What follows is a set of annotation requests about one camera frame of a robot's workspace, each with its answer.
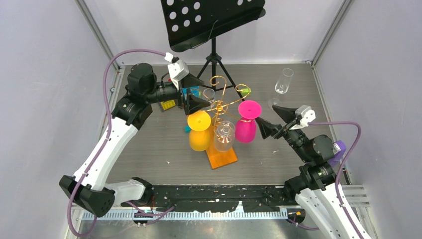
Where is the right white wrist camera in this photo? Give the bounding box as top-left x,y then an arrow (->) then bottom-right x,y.
289,105 -> 316,130

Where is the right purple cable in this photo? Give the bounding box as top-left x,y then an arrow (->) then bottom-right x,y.
287,121 -> 365,239

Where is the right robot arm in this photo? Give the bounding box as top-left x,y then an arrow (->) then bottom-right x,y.
255,105 -> 370,239

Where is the tall clear flute glass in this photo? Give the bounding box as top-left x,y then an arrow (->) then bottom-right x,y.
267,68 -> 294,109

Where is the small clear wine glass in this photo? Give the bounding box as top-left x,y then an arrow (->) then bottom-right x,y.
202,88 -> 215,102

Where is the gold wine glass rack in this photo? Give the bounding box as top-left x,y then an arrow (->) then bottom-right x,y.
200,75 -> 251,169

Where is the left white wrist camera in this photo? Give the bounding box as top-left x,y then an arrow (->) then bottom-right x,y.
164,52 -> 190,90

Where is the pink plastic goblet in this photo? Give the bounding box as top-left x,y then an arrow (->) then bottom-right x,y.
235,100 -> 262,143

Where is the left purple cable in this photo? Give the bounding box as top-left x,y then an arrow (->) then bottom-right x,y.
67,49 -> 175,238

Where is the clear stemless wine glass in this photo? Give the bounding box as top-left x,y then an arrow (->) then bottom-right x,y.
214,120 -> 235,152

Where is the black music stand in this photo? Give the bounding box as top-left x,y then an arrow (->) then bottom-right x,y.
160,0 -> 266,100

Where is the orange plastic goblet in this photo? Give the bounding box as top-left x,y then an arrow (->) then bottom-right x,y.
187,111 -> 211,151

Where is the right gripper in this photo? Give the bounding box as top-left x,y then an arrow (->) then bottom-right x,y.
254,105 -> 311,161

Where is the purple cable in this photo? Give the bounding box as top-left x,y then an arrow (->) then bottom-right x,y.
287,121 -> 365,239
67,49 -> 175,238

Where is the blue plastic goblet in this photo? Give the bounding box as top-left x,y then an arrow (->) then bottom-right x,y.
189,87 -> 201,98

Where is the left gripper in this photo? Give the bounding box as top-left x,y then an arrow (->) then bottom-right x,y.
145,74 -> 211,114

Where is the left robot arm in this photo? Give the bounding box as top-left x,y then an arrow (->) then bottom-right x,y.
59,61 -> 210,217

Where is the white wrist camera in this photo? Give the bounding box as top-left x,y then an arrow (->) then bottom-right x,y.
164,52 -> 190,90
289,105 -> 316,130

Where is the purple tape dispenser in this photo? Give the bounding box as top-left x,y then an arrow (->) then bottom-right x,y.
329,140 -> 347,167

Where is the yellow toy block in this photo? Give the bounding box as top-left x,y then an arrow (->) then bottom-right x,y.
159,100 -> 176,112

